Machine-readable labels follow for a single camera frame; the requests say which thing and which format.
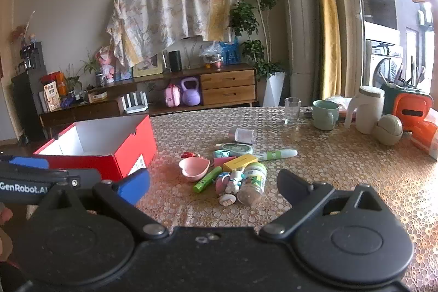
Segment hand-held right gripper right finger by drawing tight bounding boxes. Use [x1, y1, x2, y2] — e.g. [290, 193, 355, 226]
[260, 169, 402, 239]

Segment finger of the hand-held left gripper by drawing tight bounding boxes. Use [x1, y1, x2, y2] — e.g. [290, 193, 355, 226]
[0, 155, 49, 170]
[51, 169, 102, 191]

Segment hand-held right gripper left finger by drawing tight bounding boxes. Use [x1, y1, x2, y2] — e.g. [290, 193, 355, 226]
[29, 169, 170, 239]

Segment white and green marker pen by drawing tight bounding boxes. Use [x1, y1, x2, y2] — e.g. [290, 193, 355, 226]
[255, 148, 298, 161]

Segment red cardboard box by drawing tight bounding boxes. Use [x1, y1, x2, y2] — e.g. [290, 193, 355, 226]
[33, 114, 159, 183]

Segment clear jar with green lid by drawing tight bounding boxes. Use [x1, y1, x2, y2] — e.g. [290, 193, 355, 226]
[237, 162, 267, 207]

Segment white and blue toy figure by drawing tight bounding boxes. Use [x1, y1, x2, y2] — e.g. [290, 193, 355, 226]
[224, 167, 245, 195]

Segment small yellow box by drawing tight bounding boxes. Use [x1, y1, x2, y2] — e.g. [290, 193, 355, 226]
[222, 154, 259, 173]

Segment pink heart-shaped bowl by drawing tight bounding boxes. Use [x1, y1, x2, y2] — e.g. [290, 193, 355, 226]
[178, 157, 210, 182]

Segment green correction tape dispenser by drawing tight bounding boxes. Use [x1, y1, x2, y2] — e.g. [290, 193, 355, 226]
[222, 142, 254, 157]

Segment small pink toy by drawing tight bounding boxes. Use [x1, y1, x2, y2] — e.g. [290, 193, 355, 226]
[215, 174, 230, 195]

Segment person's left hand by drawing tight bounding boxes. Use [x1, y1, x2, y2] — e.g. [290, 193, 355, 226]
[0, 205, 14, 262]

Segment black cabinet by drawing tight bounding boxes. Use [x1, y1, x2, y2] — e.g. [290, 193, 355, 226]
[10, 71, 47, 142]

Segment small clear bottle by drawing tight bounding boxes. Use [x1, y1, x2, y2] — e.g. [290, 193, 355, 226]
[229, 127, 257, 145]

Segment printed snack box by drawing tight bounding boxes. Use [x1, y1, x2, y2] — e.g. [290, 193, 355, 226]
[43, 82, 62, 111]

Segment clear drinking glass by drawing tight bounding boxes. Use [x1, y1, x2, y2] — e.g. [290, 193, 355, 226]
[284, 97, 302, 126]

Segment pale green mug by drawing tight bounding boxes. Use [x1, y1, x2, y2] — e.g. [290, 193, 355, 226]
[312, 100, 340, 131]

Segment white router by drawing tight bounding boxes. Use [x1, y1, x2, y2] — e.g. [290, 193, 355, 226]
[121, 91, 150, 114]

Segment orange box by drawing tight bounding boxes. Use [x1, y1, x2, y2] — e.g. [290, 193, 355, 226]
[41, 71, 67, 96]

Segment small cardboard box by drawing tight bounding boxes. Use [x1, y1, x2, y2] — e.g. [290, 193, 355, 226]
[87, 90, 108, 103]

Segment small potted grass plant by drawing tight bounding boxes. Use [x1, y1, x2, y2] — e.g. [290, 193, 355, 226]
[63, 64, 83, 97]

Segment crumpled white plastic bag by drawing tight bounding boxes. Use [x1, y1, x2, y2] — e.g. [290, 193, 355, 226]
[325, 95, 358, 122]

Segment purple kettlebell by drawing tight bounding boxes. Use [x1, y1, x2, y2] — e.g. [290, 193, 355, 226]
[180, 77, 201, 107]

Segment black coffee machine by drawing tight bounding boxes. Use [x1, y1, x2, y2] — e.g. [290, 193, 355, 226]
[19, 42, 45, 74]

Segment white lidded pitcher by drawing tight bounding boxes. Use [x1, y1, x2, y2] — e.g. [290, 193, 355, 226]
[344, 85, 385, 135]

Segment beige round container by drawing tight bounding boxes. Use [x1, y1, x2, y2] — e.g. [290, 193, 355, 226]
[376, 114, 404, 146]

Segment small potted spider plant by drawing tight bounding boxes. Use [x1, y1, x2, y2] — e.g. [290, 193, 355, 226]
[79, 53, 103, 87]

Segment pink doll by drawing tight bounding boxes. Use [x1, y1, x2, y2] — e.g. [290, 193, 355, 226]
[96, 46, 117, 84]

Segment wooden TV cabinet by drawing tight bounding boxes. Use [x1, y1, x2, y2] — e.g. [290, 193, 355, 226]
[38, 63, 259, 138]

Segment dried flower vase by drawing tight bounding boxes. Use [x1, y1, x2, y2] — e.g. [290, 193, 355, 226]
[12, 11, 36, 50]

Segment black cylinder speaker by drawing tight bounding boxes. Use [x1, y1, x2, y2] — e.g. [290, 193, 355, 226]
[168, 51, 182, 73]

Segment orange green utensil holder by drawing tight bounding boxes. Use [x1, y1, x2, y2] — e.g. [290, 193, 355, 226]
[381, 56, 433, 132]

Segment orange tissue pack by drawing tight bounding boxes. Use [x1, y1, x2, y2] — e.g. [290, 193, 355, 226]
[409, 107, 438, 161]

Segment blue plastic stool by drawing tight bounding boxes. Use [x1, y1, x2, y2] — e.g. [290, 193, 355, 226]
[219, 41, 242, 65]

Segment white washing machine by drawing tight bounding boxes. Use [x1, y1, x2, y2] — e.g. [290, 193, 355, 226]
[364, 22, 404, 87]

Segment clear plastic bag with fruit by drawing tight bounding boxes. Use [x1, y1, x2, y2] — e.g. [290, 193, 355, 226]
[198, 42, 224, 70]

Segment white standing air conditioner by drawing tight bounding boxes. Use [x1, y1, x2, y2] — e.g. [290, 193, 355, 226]
[275, 0, 331, 108]

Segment yellow curtain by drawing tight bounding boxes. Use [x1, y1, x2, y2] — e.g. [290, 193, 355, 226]
[313, 0, 343, 101]

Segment patterned cloth cover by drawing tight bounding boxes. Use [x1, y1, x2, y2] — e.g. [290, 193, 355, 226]
[106, 0, 240, 67]

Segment cream picture frame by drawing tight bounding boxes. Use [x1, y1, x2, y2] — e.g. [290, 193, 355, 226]
[133, 54, 164, 78]

